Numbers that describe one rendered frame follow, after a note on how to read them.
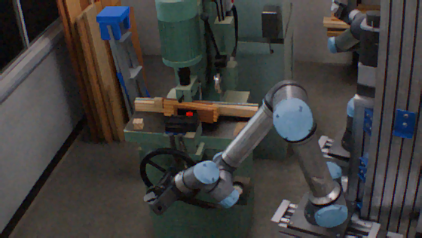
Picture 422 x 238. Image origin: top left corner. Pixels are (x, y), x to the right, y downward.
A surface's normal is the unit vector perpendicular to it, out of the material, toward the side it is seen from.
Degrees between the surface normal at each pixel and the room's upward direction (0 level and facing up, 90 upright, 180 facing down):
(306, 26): 90
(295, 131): 83
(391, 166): 90
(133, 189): 0
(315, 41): 90
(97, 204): 0
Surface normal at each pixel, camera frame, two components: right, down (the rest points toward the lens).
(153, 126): -0.07, -0.84
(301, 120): -0.11, 0.44
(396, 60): -0.47, 0.51
